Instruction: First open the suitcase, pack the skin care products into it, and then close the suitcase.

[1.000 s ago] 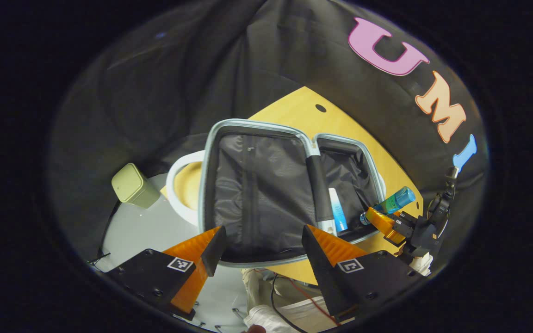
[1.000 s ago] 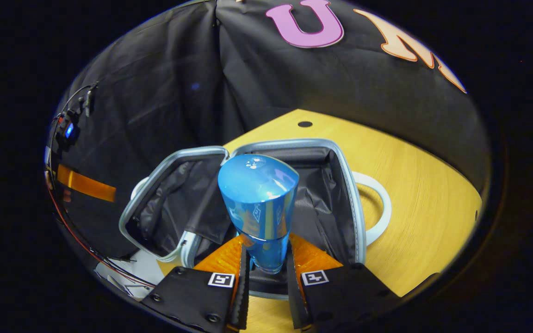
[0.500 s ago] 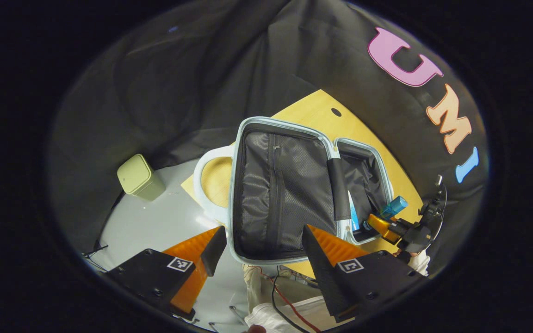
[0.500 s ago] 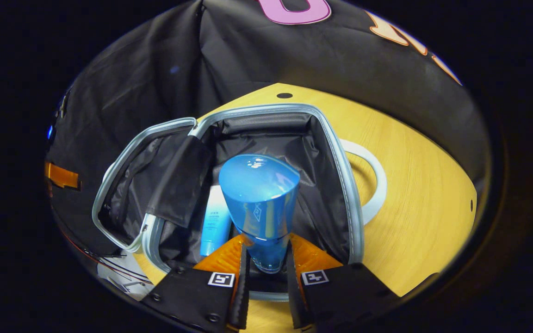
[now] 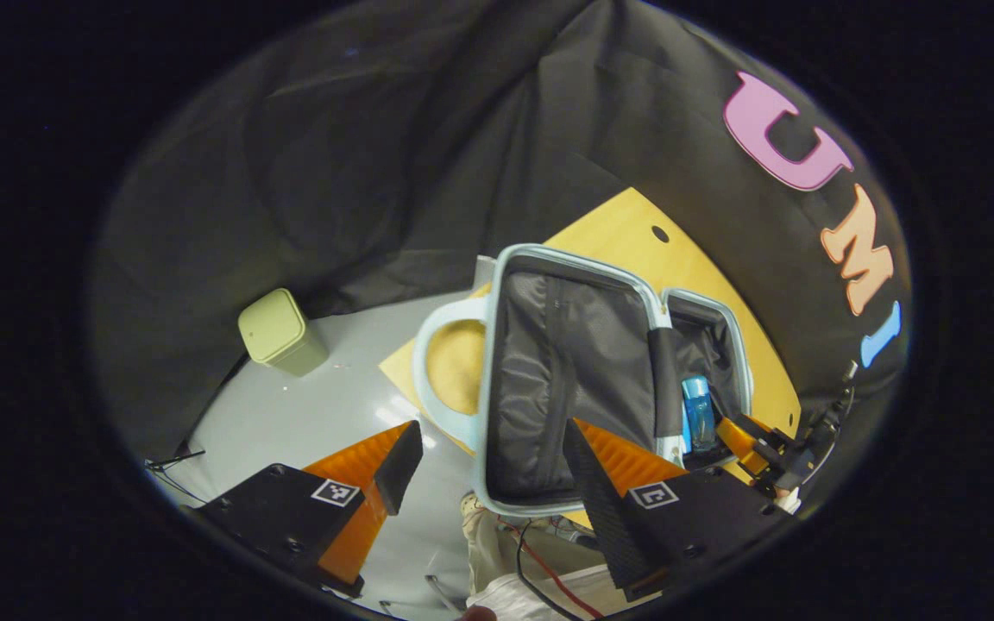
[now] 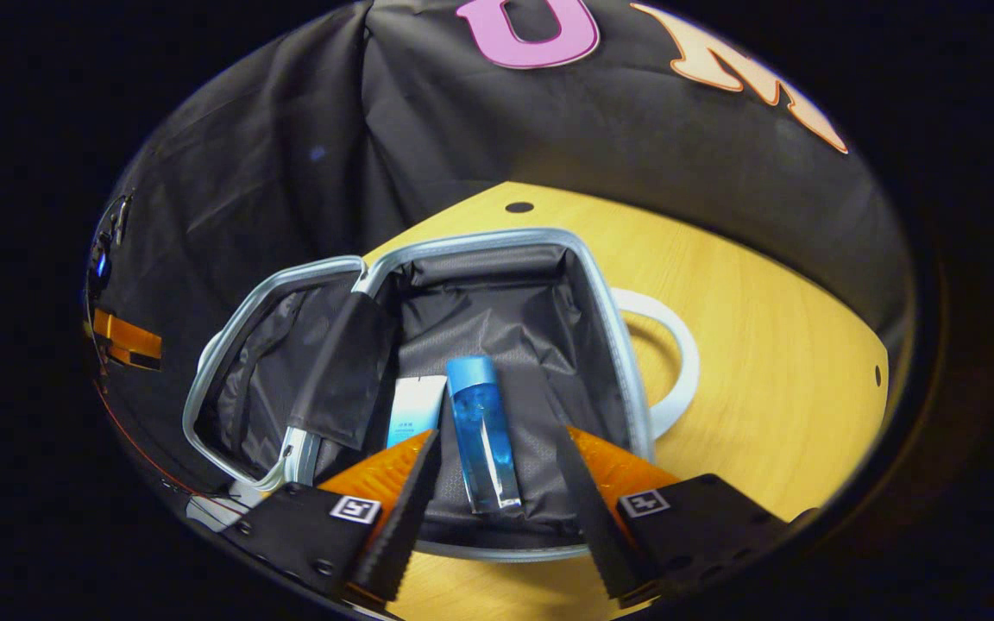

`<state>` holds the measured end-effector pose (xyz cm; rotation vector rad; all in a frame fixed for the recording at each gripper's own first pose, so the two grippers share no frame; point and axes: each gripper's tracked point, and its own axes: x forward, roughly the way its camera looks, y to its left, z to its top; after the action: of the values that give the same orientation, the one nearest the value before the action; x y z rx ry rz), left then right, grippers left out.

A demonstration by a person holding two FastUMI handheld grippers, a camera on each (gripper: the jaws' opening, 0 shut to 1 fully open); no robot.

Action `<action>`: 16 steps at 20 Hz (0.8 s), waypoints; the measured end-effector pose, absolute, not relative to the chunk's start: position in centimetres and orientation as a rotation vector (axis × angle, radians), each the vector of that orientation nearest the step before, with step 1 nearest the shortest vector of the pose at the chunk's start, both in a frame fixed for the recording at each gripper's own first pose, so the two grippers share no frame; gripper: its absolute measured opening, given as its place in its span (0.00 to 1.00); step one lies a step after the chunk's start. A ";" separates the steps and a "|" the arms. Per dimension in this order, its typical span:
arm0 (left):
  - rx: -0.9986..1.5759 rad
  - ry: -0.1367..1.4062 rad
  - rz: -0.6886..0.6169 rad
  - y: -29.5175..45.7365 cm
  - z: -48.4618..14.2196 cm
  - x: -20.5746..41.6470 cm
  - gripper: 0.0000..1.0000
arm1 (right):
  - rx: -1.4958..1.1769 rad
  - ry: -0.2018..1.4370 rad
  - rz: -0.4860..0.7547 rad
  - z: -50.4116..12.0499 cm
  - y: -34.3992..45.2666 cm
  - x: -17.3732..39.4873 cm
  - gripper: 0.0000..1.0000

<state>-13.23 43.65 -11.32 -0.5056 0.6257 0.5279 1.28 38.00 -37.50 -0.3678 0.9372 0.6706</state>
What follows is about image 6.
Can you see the light blue suitcase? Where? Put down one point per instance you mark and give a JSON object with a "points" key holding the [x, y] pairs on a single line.
{"points": [[497, 319]]}

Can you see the black backdrop cloth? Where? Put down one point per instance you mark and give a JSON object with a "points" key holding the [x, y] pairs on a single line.
{"points": [[307, 155]]}

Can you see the blue capped clear bottle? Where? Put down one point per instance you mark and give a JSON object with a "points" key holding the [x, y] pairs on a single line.
{"points": [[481, 431]]}

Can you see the white skin care tube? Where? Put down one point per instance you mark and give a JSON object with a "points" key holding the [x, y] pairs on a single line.
{"points": [[415, 405]]}

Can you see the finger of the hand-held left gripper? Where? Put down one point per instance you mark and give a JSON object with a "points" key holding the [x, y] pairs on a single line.
{"points": [[126, 338]]}

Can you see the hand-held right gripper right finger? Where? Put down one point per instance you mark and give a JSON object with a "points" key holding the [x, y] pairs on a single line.
{"points": [[588, 500]]}

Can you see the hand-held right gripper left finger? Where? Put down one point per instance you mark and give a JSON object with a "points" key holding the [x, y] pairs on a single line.
{"points": [[411, 500]]}

